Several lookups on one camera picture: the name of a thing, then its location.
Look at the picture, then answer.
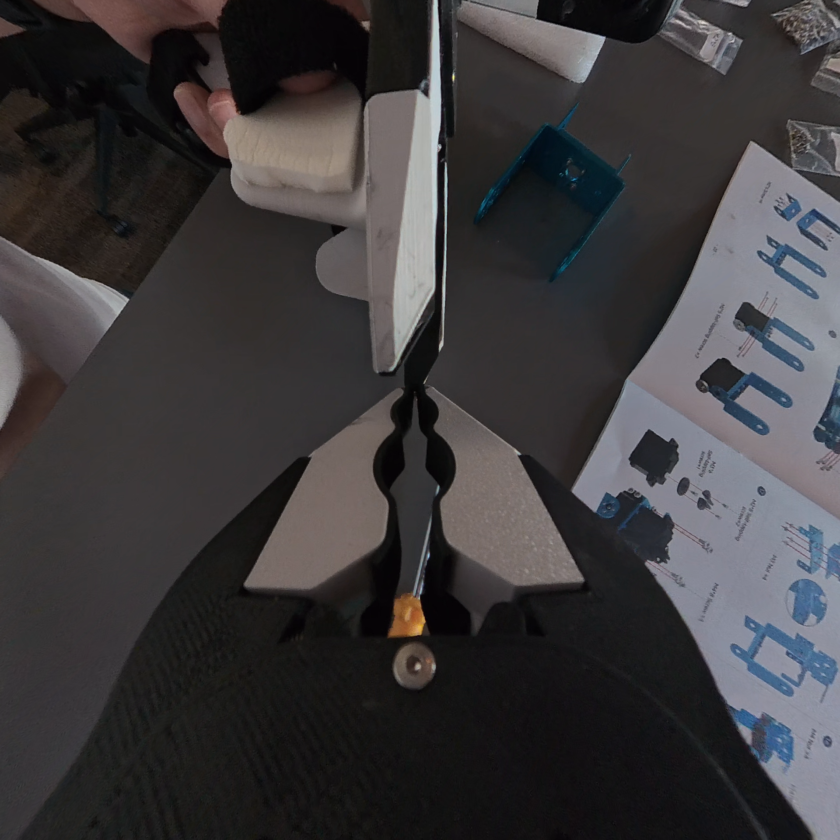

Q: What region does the white instruction booklet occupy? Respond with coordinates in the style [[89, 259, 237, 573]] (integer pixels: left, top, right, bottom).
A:
[[571, 141, 840, 818]]

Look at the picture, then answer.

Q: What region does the white foam sheet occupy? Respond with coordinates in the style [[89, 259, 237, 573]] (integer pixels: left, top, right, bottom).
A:
[[456, 0, 608, 83]]

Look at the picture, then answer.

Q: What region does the person's left hand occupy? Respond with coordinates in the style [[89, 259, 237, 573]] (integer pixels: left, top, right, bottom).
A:
[[71, 0, 370, 158]]

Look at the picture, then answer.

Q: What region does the group of small screw bags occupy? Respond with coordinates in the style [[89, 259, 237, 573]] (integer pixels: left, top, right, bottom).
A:
[[658, 0, 840, 173]]

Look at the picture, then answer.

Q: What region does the dark grey desk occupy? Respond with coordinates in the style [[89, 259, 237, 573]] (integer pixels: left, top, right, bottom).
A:
[[0, 0, 840, 821]]

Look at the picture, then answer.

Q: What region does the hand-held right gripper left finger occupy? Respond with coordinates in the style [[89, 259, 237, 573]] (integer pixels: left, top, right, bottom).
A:
[[243, 386, 417, 636]]

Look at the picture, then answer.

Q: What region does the person's white shirt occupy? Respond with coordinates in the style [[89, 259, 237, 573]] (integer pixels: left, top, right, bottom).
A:
[[0, 235, 130, 427]]

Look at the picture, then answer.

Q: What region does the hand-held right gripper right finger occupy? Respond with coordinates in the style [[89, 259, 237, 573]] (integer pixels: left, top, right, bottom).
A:
[[420, 385, 586, 636]]

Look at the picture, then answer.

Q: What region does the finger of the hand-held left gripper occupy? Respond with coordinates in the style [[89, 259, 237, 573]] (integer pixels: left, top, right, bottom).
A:
[[404, 97, 457, 391], [363, 87, 441, 376]]

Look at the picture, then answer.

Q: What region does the yellow handle screwdriver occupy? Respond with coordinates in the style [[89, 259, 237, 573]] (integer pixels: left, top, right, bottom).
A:
[[390, 505, 435, 639]]

